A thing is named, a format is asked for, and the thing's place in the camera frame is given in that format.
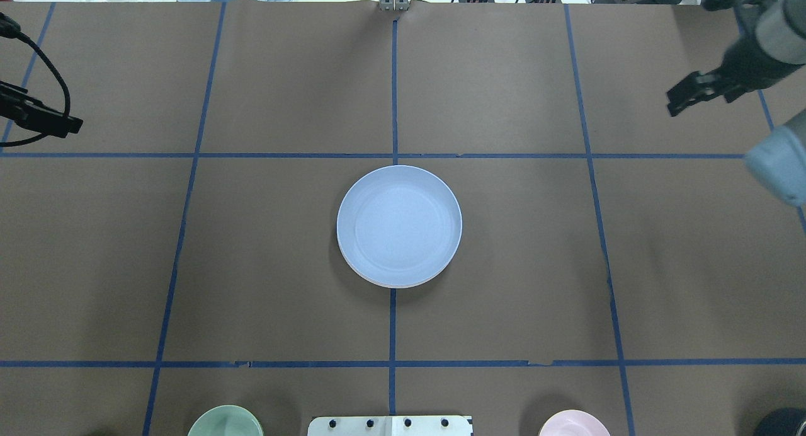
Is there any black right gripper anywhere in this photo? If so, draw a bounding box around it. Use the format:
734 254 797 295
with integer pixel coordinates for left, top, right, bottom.
667 36 788 117

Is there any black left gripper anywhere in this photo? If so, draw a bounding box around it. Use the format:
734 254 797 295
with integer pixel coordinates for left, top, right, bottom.
1 82 84 139

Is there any light blue plate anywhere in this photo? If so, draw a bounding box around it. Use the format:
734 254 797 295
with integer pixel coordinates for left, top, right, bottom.
336 165 463 287

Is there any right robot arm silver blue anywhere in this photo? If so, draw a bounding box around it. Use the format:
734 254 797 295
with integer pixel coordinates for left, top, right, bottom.
667 0 805 207

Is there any green bowl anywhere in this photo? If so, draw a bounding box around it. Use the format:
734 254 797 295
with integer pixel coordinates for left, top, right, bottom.
187 404 264 435

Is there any dark blue pot with lid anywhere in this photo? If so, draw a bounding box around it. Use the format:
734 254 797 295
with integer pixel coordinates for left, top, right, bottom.
752 407 805 436

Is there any pink bowl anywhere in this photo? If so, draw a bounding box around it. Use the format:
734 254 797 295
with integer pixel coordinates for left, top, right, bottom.
538 410 610 436

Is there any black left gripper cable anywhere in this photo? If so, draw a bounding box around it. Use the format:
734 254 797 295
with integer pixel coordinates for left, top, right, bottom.
0 13 71 148

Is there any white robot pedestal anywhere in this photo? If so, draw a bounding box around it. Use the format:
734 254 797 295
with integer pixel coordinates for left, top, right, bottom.
307 414 474 435

